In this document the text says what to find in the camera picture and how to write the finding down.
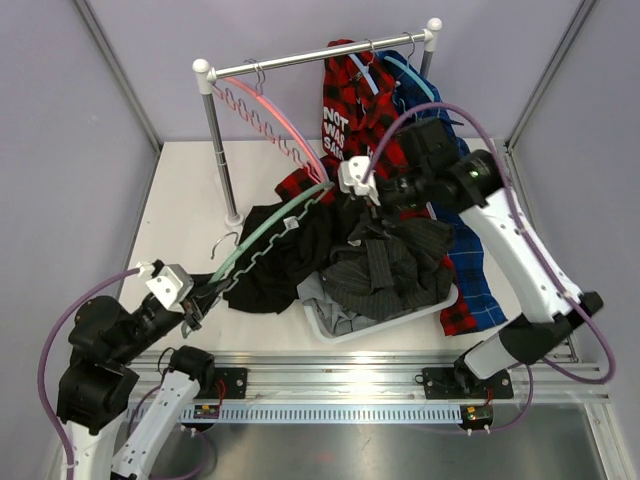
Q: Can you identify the mint green hanger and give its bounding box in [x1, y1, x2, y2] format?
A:
[206, 181, 335, 311]

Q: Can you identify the black plain shirt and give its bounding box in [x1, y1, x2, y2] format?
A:
[223, 191, 368, 314]

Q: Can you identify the black pinstripe shirt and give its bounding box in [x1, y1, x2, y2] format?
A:
[320, 217, 454, 321]

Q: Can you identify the red black plaid shirt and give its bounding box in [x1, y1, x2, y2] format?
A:
[274, 38, 476, 339]

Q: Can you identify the light blue hanger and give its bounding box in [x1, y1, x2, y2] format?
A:
[348, 39, 380, 96]

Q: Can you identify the lilac hanger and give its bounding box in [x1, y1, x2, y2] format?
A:
[244, 58, 329, 183]

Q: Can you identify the pink hanger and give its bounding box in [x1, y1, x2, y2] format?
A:
[212, 78, 316, 183]

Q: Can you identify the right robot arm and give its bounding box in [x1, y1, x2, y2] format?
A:
[378, 118, 604, 396]

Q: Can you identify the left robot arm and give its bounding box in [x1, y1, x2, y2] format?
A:
[55, 265, 226, 479]

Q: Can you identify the blue plaid shirt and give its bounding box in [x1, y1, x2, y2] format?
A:
[378, 50, 506, 336]

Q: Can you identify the teal hanger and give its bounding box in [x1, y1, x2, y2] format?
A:
[382, 32, 435, 101]

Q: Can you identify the white plastic basket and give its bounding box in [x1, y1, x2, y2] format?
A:
[303, 284, 458, 345]

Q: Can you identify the clothes rack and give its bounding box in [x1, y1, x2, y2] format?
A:
[192, 17, 443, 230]

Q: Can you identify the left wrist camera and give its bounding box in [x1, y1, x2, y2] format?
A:
[136, 260, 194, 314]

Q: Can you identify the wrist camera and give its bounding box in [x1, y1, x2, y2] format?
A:
[338, 156, 381, 206]
[136, 260, 194, 314]

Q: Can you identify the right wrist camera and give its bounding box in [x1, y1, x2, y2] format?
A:
[338, 156, 381, 206]

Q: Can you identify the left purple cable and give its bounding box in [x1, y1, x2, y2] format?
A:
[37, 267, 216, 480]

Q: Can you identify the purple cable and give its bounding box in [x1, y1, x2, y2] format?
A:
[37, 267, 216, 480]
[362, 102, 617, 436]

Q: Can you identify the aluminium rail base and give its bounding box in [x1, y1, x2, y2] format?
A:
[124, 349, 612, 426]

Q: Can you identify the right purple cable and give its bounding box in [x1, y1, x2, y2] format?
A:
[362, 102, 617, 436]

